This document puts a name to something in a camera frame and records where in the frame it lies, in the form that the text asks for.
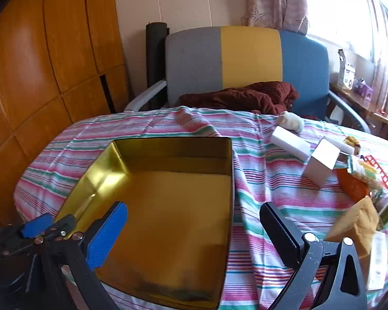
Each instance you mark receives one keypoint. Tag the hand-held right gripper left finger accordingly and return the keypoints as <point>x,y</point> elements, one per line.
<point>106,235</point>

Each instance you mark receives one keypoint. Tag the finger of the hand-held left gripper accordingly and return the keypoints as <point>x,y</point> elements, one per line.
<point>35,226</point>
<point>63,224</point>

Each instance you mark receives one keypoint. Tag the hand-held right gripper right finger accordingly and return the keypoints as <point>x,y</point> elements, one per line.
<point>279,232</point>

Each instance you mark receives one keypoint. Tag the gold tin container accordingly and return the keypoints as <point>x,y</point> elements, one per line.
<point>168,216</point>

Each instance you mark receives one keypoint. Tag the striped tablecloth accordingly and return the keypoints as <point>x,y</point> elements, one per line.
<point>262,180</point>

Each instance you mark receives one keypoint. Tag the brown paper packet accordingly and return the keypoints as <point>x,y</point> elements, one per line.
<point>355,222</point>

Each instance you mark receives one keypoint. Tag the white cardboard box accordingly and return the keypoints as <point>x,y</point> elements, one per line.
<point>320,164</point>

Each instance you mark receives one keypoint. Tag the orange snack packet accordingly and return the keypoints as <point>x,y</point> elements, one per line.
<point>352,187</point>

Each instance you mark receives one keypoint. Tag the white sponge block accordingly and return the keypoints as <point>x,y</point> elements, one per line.
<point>342,147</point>
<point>289,143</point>

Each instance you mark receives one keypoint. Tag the white rolled sock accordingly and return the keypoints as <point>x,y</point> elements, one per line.
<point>289,121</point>

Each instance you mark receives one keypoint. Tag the yellow plush toy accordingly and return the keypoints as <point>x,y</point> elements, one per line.
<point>352,142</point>

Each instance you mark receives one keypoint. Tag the orange plastic ladder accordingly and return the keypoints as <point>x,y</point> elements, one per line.
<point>380,172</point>

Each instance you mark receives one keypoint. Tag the dark red cloth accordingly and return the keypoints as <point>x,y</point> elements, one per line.
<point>245,98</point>

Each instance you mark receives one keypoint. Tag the wooden desk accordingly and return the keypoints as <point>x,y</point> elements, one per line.
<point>368,106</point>

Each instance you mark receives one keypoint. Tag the purple box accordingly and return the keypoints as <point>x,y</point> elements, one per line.
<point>364,89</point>

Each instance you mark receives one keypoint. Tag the white carton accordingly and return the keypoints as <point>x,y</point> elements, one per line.
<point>346,71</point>

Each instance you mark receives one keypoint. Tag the grey yellow blue chair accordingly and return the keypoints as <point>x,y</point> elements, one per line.
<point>245,58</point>

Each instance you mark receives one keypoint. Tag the black rolled mat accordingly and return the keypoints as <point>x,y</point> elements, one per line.
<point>155,55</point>

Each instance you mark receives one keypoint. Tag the pale pink curtain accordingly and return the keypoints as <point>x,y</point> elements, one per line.
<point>384,38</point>

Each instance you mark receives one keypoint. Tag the starfish print curtain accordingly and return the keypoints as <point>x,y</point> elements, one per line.
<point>271,0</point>

